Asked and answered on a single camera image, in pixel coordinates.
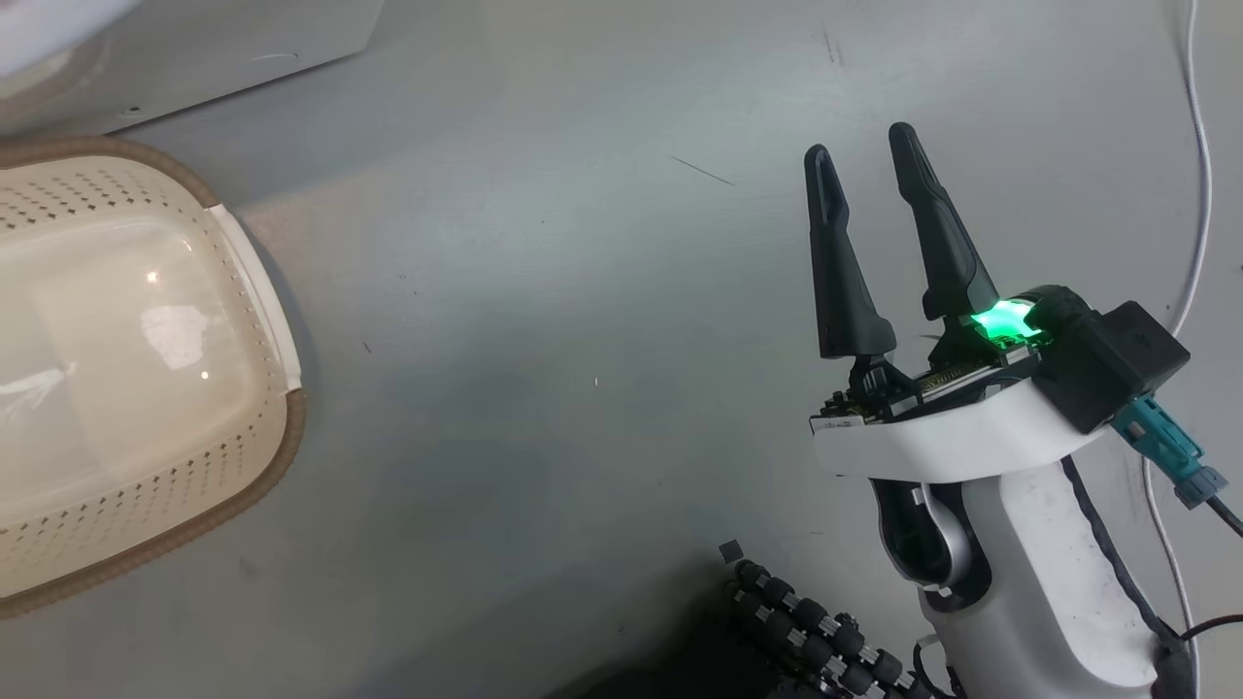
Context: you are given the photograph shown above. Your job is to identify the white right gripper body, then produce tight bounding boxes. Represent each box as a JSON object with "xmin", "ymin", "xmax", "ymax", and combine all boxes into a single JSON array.
[{"xmin": 809, "ymin": 330, "xmax": 1105, "ymax": 483}]

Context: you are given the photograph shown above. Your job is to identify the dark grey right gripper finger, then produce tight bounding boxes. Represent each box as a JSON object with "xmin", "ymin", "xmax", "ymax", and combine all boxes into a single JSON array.
[
  {"xmin": 803, "ymin": 144, "xmax": 899, "ymax": 389},
  {"xmin": 888, "ymin": 122, "xmax": 1001, "ymax": 336}
]

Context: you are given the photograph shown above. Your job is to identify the white washing machine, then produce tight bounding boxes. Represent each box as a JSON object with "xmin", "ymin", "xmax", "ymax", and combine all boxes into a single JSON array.
[{"xmin": 0, "ymin": 0, "xmax": 386, "ymax": 137}]

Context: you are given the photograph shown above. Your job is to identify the cream perforated laundry basket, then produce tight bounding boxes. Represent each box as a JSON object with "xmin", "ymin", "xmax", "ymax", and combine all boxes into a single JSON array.
[{"xmin": 0, "ymin": 136, "xmax": 308, "ymax": 618}]

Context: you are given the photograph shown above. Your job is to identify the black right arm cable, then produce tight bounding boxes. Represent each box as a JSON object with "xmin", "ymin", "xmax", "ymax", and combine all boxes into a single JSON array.
[{"xmin": 1060, "ymin": 454, "xmax": 1197, "ymax": 699}]

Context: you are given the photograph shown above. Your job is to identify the right arm teal plug cable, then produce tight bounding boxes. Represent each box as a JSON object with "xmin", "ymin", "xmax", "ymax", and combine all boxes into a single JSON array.
[{"xmin": 1112, "ymin": 396, "xmax": 1243, "ymax": 540}]

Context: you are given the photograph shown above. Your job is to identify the white floor cable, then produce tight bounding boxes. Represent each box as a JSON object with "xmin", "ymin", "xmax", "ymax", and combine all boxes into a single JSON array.
[{"xmin": 1141, "ymin": 0, "xmax": 1215, "ymax": 699}]

